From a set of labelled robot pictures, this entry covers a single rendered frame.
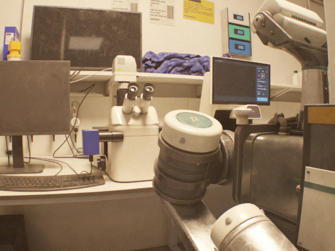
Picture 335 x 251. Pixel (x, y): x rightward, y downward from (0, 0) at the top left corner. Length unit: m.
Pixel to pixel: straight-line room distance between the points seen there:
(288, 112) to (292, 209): 2.17
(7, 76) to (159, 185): 0.97
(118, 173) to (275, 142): 0.69
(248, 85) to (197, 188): 1.18
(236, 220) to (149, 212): 1.65
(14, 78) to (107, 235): 1.25
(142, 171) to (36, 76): 0.66
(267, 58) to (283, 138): 2.19
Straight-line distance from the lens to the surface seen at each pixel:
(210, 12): 2.42
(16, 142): 1.39
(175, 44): 2.18
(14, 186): 1.04
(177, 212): 0.56
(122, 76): 1.27
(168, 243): 2.12
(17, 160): 1.40
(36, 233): 1.99
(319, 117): 0.44
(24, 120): 1.31
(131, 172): 1.08
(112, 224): 1.99
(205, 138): 0.50
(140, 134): 1.06
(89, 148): 1.01
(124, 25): 1.82
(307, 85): 0.59
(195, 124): 0.52
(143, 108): 1.08
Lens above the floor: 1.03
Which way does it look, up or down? 3 degrees down
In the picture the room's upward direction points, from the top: straight up
